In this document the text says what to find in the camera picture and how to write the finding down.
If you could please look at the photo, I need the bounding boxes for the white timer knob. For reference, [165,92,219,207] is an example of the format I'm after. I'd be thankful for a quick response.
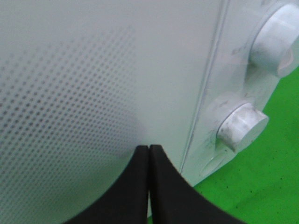
[217,103,269,154]

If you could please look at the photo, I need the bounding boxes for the white upper power knob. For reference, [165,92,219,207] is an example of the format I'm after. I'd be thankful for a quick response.
[249,3,299,78]

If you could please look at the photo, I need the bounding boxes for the white microwave oven body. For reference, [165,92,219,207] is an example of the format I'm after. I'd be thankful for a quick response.
[180,0,299,185]

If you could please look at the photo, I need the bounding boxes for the round door release button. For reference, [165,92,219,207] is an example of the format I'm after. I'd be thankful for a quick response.
[200,151,227,176]

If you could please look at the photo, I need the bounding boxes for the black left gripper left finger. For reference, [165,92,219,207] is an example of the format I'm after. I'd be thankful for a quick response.
[66,146,149,224]

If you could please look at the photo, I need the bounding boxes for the white microwave door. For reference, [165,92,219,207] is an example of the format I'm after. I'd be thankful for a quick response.
[0,0,228,224]

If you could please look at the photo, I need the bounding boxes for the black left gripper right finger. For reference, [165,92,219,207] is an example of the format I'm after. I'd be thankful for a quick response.
[149,145,243,224]

